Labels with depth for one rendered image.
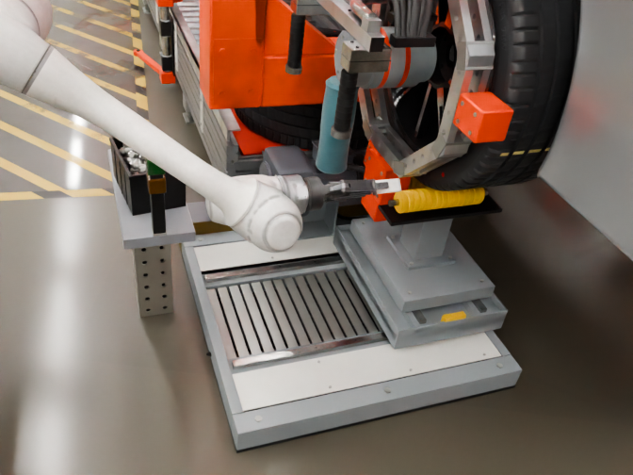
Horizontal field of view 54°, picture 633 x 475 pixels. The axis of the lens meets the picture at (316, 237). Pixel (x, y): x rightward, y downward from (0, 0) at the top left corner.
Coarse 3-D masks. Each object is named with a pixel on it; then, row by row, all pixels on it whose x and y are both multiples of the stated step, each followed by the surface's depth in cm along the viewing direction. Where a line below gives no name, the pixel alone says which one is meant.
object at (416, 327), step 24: (336, 240) 210; (360, 264) 194; (360, 288) 195; (384, 288) 189; (384, 312) 180; (408, 312) 179; (432, 312) 183; (456, 312) 180; (480, 312) 182; (504, 312) 184; (408, 336) 176; (432, 336) 180; (456, 336) 184
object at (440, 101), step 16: (448, 16) 146; (432, 32) 155; (448, 32) 147; (448, 48) 156; (448, 64) 157; (432, 80) 158; (448, 80) 150; (400, 96) 173; (416, 96) 176; (432, 96) 160; (400, 112) 173; (416, 112) 175; (432, 112) 176; (400, 128) 171; (416, 128) 167; (432, 128) 173; (416, 144) 165
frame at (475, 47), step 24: (456, 0) 125; (480, 0) 126; (456, 24) 126; (480, 24) 125; (480, 48) 124; (456, 72) 128; (480, 72) 127; (360, 96) 173; (456, 96) 129; (384, 120) 172; (384, 144) 163; (432, 144) 140; (456, 144) 136; (408, 168) 152; (432, 168) 151
